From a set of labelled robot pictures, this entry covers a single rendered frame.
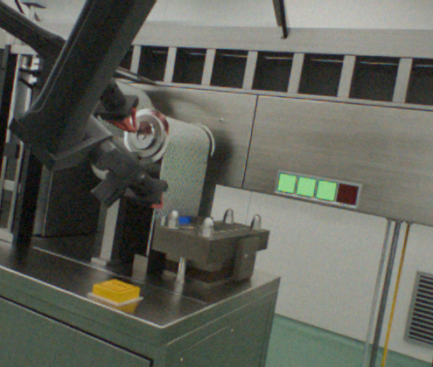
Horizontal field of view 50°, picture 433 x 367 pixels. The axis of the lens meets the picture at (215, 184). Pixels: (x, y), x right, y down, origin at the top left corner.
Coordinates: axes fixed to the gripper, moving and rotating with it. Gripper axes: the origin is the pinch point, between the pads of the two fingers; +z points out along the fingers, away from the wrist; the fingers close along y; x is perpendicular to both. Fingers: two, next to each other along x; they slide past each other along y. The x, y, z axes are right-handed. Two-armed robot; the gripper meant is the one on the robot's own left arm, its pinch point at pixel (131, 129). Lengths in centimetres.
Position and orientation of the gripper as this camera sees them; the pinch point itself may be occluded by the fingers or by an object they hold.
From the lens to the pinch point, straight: 124.5
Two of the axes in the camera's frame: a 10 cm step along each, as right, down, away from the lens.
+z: 3.1, 6.1, 7.3
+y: 8.7, 1.2, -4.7
